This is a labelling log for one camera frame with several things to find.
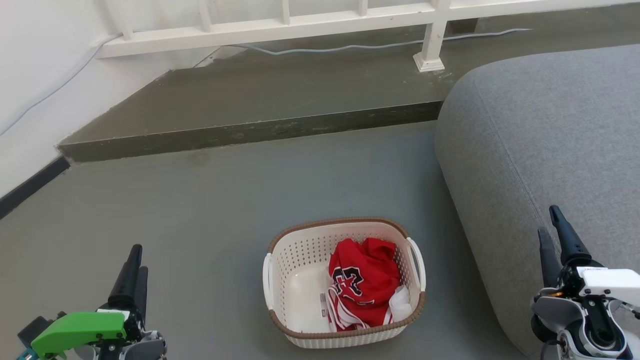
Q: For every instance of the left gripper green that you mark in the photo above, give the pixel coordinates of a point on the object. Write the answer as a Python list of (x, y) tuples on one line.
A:
[(80, 327)]

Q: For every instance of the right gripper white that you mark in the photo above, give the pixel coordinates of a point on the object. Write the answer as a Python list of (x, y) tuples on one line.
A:
[(610, 285)]

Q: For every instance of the white perforated laundry basket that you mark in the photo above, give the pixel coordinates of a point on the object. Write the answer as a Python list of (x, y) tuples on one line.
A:
[(300, 290)]

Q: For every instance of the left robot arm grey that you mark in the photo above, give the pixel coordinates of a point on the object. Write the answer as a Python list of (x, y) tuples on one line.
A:
[(147, 350)]

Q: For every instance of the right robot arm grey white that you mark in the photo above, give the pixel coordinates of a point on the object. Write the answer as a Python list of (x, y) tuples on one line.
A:
[(560, 315)]

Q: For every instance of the grey fabric sofa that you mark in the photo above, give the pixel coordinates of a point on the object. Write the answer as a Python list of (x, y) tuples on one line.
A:
[(550, 140)]

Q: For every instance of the black baseboard strip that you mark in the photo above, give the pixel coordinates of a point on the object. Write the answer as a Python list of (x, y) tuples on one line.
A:
[(30, 186)]

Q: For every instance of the white garment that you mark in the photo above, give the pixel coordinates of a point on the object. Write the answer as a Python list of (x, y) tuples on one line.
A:
[(400, 305)]

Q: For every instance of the red basketball jersey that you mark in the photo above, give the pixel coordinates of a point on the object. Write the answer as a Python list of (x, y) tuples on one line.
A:
[(365, 270)]

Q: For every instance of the raised grey concrete step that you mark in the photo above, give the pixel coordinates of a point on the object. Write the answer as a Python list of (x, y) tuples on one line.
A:
[(280, 95)]

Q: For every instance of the white wooden railing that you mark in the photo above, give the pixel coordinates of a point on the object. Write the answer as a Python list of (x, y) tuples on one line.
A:
[(300, 27)]

